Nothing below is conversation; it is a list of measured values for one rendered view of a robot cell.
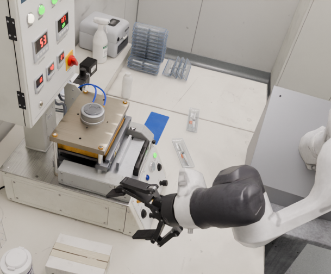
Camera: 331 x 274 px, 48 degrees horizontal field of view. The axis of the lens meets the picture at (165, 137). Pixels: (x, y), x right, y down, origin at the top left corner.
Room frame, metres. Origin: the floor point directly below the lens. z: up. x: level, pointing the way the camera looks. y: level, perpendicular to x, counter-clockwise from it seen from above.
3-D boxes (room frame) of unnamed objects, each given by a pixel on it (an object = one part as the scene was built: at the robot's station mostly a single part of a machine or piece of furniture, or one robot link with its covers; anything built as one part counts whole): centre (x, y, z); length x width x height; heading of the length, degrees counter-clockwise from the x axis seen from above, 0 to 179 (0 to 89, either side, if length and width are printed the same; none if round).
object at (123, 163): (0.93, 0.20, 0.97); 0.30 x 0.22 x 0.08; 85
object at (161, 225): (0.53, -0.03, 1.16); 0.04 x 0.01 x 0.11; 156
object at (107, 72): (1.64, 0.49, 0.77); 0.84 x 0.30 x 0.04; 175
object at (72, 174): (0.79, 0.20, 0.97); 0.25 x 0.05 x 0.07; 85
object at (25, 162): (0.93, 0.29, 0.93); 0.46 x 0.35 x 0.01; 85
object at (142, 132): (1.06, 0.16, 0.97); 0.26 x 0.05 x 0.07; 85
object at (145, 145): (0.91, 0.07, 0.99); 0.15 x 0.02 x 0.04; 175
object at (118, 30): (1.95, 0.46, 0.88); 0.25 x 0.20 x 0.17; 79
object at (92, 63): (1.65, 0.47, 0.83); 0.09 x 0.06 x 0.07; 168
